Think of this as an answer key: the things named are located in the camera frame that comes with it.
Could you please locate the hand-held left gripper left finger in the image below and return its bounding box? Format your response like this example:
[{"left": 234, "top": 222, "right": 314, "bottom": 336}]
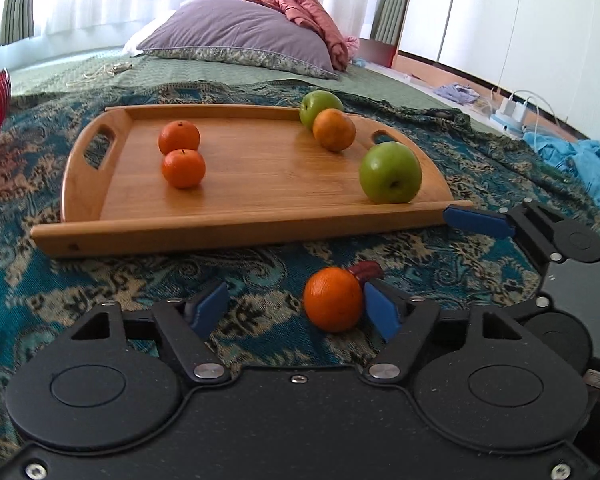
[{"left": 70, "top": 281, "right": 231, "bottom": 386}]

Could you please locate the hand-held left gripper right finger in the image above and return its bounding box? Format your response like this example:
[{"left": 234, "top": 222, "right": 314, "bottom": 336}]
[{"left": 362, "top": 280, "right": 523, "bottom": 386}]

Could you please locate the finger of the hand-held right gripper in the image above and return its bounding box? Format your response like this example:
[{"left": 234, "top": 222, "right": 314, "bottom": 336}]
[{"left": 442, "top": 201, "right": 567, "bottom": 264}]

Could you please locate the dark red plum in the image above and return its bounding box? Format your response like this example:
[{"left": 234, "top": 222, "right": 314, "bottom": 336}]
[{"left": 349, "top": 261, "right": 385, "bottom": 283}]

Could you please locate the small bright tangerine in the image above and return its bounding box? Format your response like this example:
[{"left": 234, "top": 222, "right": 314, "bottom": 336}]
[
  {"left": 303, "top": 267, "right": 365, "bottom": 333},
  {"left": 158, "top": 120, "right": 201, "bottom": 156},
  {"left": 161, "top": 148, "right": 206, "bottom": 190}
]

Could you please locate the green apple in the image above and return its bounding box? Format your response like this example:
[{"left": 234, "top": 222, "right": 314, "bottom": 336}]
[
  {"left": 299, "top": 90, "right": 345, "bottom": 130},
  {"left": 358, "top": 141, "right": 423, "bottom": 205}
]

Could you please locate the wooden tray with handles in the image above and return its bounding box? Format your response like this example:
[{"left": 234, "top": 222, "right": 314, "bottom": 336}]
[{"left": 30, "top": 104, "right": 473, "bottom": 259}]

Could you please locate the large dull orange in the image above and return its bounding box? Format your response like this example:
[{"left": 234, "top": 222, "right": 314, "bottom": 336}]
[{"left": 312, "top": 108, "right": 357, "bottom": 152}]

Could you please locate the teal patterned blanket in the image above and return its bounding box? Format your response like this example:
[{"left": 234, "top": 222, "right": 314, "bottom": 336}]
[{"left": 0, "top": 80, "right": 600, "bottom": 456}]

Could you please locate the white power strip with chargers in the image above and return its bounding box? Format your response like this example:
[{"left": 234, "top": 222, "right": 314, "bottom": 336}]
[{"left": 490, "top": 89, "right": 543, "bottom": 136}]

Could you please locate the light blue cloth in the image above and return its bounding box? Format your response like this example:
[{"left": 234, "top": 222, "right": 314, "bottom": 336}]
[{"left": 522, "top": 130, "right": 600, "bottom": 213}]

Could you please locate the lavender cloth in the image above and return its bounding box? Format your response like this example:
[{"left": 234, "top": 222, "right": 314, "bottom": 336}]
[{"left": 432, "top": 82, "right": 481, "bottom": 106}]

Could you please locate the reddish brown wooden board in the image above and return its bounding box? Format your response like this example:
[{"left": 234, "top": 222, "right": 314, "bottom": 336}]
[{"left": 355, "top": 37, "right": 398, "bottom": 68}]

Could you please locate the white wardrobe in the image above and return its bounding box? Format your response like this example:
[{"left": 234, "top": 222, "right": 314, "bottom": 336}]
[{"left": 395, "top": 0, "right": 600, "bottom": 141}]

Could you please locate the pink duvet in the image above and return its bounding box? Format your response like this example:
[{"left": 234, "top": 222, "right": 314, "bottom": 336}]
[{"left": 205, "top": 0, "right": 360, "bottom": 72}]

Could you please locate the white pillow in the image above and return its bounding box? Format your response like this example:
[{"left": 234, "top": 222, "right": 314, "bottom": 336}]
[{"left": 122, "top": 15, "right": 176, "bottom": 57}]

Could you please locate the purple pillow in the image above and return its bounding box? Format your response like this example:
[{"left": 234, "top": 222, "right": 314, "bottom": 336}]
[{"left": 136, "top": 0, "right": 340, "bottom": 80}]

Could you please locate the green bedspread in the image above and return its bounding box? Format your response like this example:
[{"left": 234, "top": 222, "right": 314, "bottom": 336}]
[{"left": 10, "top": 50, "right": 461, "bottom": 111}]

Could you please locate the small trinket with cord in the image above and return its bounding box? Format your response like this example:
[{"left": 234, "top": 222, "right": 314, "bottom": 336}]
[{"left": 67, "top": 61, "right": 133, "bottom": 86}]

